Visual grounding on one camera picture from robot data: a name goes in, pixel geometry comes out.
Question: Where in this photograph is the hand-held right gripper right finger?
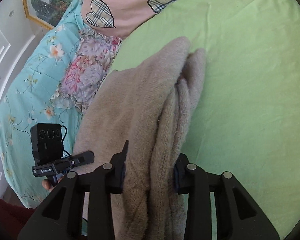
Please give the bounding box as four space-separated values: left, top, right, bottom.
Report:
174 152 280 240

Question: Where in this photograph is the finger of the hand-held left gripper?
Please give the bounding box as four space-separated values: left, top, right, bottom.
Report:
70 151 95 167

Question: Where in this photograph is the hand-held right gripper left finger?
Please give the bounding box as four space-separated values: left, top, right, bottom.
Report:
17 140 129 240

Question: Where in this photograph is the beige knitted sweater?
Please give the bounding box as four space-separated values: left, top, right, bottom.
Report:
72 36 207 240

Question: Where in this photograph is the person's left hand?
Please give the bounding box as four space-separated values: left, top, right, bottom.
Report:
42 176 65 190

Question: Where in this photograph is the teal floral quilt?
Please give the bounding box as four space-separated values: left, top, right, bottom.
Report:
0 0 90 235

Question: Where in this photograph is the floral ruffled pillow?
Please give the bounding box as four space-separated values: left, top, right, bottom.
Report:
50 27 123 114

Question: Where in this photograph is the dark red clothing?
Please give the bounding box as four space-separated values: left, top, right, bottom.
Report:
0 194 39 240

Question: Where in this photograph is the white padded headboard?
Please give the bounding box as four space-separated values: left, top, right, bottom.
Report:
0 0 40 198

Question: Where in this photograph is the light green blanket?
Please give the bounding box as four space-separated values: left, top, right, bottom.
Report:
107 0 300 240

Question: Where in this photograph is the framed landscape painting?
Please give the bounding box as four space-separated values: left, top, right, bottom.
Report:
21 0 88 30

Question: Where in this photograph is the pink quilt with plaid hearts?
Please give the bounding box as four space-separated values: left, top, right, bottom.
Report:
81 0 210 40

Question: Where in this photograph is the black cable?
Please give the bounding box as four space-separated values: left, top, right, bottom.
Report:
61 126 72 158

